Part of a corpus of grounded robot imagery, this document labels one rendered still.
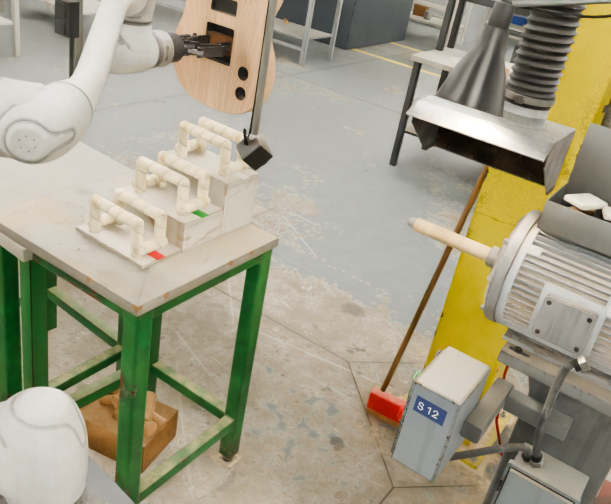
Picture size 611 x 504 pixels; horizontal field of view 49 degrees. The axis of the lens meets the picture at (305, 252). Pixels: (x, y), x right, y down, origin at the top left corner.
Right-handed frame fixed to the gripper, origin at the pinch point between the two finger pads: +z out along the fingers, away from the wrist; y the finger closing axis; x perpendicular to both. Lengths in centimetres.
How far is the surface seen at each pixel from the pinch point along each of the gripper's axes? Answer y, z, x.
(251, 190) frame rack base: 13.9, 6.9, -40.7
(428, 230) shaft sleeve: 78, -12, -21
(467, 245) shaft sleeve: 88, -12, -20
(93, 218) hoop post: -7, -35, -47
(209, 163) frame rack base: 0.8, 1.6, -35.6
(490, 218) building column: 67, 77, -47
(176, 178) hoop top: 7.1, -18.8, -33.6
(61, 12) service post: -111, 33, -18
